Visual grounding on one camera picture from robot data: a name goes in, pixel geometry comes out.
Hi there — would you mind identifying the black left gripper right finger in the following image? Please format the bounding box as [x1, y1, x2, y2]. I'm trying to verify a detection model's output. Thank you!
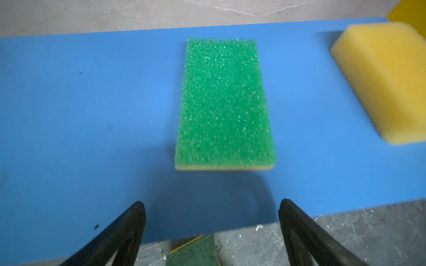
[278, 199, 366, 266]

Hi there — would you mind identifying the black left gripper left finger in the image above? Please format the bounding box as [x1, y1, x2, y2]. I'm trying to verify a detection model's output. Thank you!
[62, 201, 146, 266]

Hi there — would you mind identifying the bright green sponge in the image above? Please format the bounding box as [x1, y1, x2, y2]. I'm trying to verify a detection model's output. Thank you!
[174, 38, 277, 171]

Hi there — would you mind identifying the yellow sponge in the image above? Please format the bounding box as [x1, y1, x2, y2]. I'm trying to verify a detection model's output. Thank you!
[331, 22, 426, 145]

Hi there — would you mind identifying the green scouring sponge left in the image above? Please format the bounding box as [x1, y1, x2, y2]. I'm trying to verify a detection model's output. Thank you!
[166, 235, 221, 266]

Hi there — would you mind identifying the yellow shelf unit frame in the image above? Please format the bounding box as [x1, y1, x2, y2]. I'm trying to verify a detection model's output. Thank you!
[387, 0, 426, 37]

